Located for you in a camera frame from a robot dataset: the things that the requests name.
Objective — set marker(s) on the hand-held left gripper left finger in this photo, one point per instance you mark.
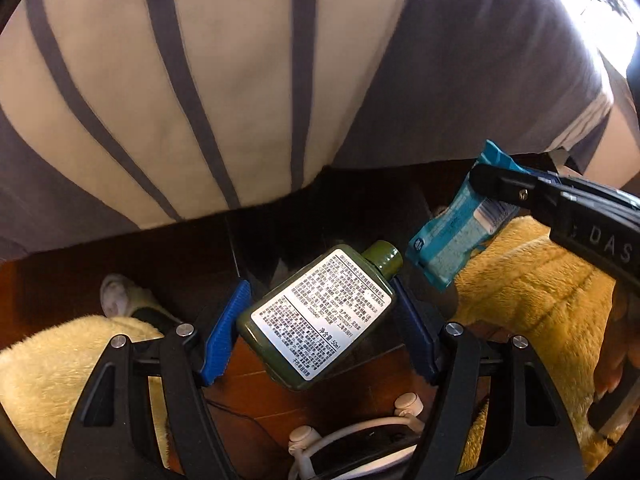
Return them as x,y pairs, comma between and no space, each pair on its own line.
225,335

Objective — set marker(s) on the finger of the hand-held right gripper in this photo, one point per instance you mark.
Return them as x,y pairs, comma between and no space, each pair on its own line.
505,185

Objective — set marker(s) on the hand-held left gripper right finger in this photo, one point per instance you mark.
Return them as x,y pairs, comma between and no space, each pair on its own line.
416,332

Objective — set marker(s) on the dark green bottle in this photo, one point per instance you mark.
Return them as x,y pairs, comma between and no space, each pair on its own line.
280,355

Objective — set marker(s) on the teal snack packet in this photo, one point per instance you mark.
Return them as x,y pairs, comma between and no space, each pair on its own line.
450,240

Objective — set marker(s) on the person's right hand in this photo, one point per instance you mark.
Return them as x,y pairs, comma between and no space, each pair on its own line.
622,330

